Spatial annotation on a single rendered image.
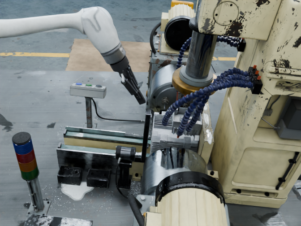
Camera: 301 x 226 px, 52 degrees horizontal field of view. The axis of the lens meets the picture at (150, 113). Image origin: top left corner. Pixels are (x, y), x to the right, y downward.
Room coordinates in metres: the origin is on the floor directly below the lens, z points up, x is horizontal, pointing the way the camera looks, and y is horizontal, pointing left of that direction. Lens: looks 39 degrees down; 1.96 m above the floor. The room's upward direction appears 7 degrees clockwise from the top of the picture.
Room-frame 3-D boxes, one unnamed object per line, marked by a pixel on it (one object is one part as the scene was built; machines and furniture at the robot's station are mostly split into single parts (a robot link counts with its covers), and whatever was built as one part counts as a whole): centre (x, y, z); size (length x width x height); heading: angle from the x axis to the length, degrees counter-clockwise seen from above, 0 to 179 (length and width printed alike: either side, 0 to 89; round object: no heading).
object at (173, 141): (1.01, -0.12, 1.02); 0.20 x 0.19 x 0.19; 90
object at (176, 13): (1.65, -0.08, 1.16); 0.33 x 0.26 x 0.42; 1
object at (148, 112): (0.88, 0.01, 1.12); 0.04 x 0.03 x 0.26; 91
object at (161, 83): (1.37, -0.11, 1.04); 0.37 x 0.25 x 0.25; 1
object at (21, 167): (0.71, 0.42, 1.10); 0.06 x 0.06 x 0.04
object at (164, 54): (1.61, -0.11, 0.99); 0.35 x 0.31 x 0.37; 1
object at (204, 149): (1.02, -0.27, 0.97); 0.30 x 0.11 x 0.34; 1
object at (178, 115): (1.01, -0.16, 1.11); 0.12 x 0.11 x 0.07; 90
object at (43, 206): (0.71, 0.42, 1.01); 0.08 x 0.08 x 0.42; 1
